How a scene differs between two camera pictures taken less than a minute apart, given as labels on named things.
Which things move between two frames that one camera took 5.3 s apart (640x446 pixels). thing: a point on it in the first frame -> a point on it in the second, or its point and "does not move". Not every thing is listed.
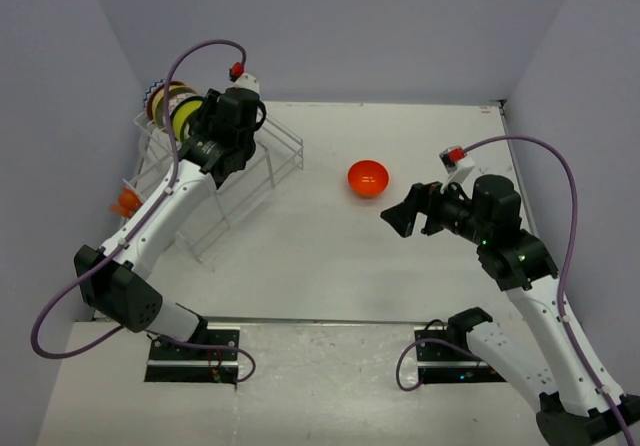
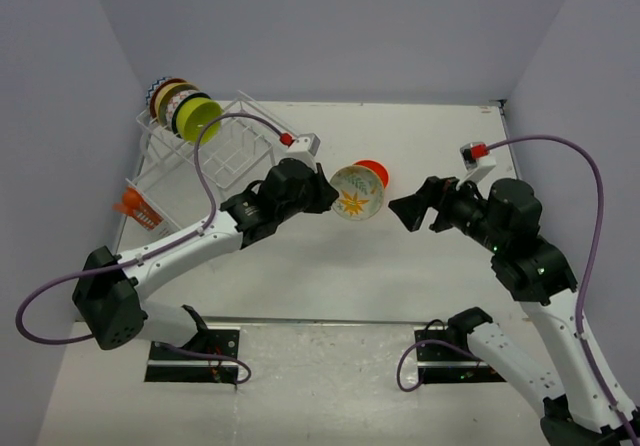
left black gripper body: [208, 112] -> [304, 203]
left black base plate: [169, 363] does not move
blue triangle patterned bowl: [173, 99] does not move
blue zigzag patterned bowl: [149, 91] does not move
